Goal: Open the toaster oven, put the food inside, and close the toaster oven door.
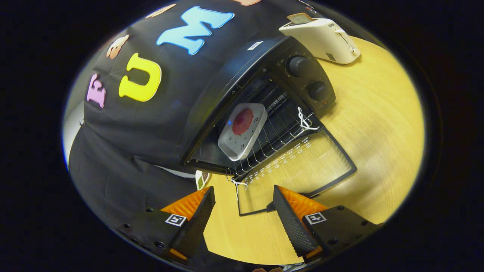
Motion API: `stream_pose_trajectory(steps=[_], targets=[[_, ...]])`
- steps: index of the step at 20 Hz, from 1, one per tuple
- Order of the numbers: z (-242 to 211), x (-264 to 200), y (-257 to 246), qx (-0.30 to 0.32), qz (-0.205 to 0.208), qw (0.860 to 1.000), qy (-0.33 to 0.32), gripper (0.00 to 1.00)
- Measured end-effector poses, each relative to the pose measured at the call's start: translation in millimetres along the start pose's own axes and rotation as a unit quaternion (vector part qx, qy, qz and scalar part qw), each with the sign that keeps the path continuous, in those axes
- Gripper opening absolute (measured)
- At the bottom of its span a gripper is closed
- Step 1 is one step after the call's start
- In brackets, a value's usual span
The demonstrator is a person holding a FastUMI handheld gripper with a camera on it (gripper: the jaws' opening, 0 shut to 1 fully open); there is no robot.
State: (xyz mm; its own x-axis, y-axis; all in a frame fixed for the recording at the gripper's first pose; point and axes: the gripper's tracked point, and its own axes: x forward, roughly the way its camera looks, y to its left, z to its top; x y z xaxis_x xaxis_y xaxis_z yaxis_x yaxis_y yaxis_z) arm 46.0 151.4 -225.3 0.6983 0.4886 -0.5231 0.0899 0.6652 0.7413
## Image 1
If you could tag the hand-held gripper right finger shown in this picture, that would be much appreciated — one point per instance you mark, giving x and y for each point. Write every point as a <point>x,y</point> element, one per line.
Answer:
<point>293,224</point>

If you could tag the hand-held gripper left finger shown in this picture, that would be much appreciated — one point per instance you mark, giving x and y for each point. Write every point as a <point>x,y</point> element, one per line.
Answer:
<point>196,224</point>

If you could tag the white square plate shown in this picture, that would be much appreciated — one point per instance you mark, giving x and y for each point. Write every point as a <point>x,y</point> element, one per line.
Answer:
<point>242,145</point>

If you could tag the pink ham slice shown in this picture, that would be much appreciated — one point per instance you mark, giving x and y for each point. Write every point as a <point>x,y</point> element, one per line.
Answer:
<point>242,121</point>

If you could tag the black toaster oven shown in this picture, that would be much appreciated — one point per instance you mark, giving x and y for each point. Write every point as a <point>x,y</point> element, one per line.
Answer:
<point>242,64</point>

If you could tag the white pop-up toaster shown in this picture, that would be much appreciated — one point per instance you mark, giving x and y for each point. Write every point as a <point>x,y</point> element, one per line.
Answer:
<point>325,41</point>

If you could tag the white divided dish of beans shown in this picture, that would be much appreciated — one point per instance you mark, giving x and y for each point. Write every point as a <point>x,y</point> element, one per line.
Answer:
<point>202,180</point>

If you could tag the brown bread slice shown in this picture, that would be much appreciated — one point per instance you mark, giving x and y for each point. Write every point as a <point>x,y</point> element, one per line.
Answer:
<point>300,18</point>

